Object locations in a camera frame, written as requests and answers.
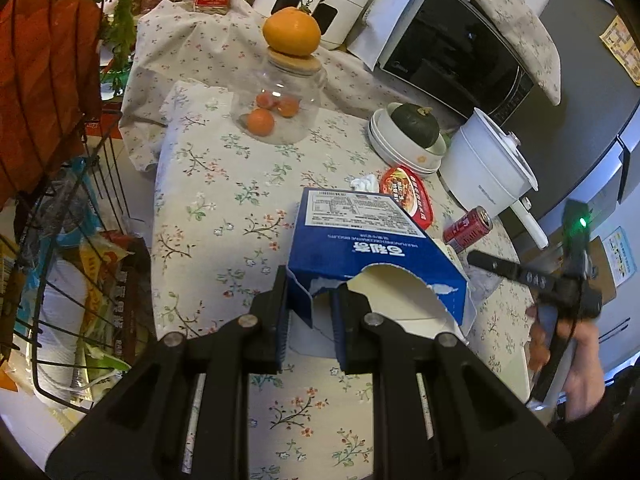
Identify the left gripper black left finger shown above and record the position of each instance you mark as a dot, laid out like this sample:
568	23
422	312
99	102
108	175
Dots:
182	411

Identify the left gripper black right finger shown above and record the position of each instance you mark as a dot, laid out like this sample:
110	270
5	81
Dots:
438	411

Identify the red soda can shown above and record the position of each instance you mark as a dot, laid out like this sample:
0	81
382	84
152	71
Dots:
468	230

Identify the blue torn cardboard box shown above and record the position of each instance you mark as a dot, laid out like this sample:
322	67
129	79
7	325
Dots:
338	234

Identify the red noodle bowl lid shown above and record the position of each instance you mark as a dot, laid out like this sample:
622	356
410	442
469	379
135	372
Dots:
408	191

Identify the white tissue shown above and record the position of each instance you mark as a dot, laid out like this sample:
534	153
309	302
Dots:
365	184

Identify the person right hand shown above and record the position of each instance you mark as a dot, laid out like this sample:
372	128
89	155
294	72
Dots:
584	386

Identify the brown cardboard box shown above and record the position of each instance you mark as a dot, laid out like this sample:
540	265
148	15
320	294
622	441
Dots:
595	267

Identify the grey refrigerator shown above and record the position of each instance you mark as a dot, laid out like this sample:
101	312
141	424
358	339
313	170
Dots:
586	148

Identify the white electric cooking pot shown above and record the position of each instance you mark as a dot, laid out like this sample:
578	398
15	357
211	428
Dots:
483	167

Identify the white floral ceramic bowl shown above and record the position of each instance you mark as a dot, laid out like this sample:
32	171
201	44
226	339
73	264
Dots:
426	159

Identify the stacked white plates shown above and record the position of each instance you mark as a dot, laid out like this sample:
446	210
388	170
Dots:
385	152

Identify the dark green squash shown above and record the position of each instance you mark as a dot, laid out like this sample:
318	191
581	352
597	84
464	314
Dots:
417	122

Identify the black microwave oven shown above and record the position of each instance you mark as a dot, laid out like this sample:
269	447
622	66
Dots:
466	54

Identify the small orange in jar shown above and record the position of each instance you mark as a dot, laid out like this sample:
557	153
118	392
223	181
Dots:
266	100
288	106
260	122

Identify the clear glass jar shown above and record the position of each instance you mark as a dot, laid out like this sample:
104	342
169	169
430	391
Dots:
282	75

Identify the large orange fruit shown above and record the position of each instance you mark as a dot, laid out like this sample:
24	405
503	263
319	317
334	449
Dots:
292	32

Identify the black wire basket rack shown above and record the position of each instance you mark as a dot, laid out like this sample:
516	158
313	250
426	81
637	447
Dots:
75	270

